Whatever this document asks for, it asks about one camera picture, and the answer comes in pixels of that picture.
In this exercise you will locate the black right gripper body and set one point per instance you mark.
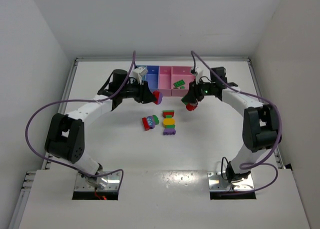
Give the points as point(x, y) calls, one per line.
point(194, 93)

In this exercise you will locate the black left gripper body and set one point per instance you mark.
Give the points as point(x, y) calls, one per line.
point(144, 92)

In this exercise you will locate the red oval lego brick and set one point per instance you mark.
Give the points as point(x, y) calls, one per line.
point(156, 94)

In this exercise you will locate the green lego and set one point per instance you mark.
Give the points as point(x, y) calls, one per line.
point(185, 100)

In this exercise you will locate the red flower lego brick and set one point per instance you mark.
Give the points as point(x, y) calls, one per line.
point(191, 106)

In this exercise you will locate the green studded lego plate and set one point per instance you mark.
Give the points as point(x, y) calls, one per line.
point(179, 83)

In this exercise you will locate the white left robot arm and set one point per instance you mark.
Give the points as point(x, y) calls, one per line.
point(66, 135)

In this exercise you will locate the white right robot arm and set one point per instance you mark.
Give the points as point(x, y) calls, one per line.
point(260, 126)

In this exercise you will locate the green flat-top lego brick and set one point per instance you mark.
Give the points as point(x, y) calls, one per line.
point(168, 111)

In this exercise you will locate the red semicircle lego brick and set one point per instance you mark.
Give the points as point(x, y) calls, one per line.
point(167, 114)

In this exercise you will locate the purple lotus lego brick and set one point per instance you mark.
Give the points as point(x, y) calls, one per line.
point(151, 122)

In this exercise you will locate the light blue container tray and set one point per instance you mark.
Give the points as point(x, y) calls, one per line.
point(140, 66)

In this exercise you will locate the green arched lego brick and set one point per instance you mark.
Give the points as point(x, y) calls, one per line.
point(156, 119)

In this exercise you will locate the large pink container tray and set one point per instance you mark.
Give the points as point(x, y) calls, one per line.
point(181, 73)

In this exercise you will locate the yellow oval lego brick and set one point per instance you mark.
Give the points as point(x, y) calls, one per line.
point(168, 122)

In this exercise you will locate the red base lego brick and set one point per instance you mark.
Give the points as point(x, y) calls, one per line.
point(145, 124)

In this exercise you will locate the green lower lego brick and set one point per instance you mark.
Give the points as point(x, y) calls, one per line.
point(170, 127)

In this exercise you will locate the purple scalloped lego brick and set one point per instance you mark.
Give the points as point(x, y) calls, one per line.
point(169, 131)

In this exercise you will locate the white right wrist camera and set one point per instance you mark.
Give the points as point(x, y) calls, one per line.
point(197, 72)

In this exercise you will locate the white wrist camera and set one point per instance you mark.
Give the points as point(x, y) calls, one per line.
point(139, 74)
point(197, 72)

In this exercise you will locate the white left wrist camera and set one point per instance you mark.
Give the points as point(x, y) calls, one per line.
point(139, 74)

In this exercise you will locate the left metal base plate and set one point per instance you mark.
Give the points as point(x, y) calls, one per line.
point(107, 183)

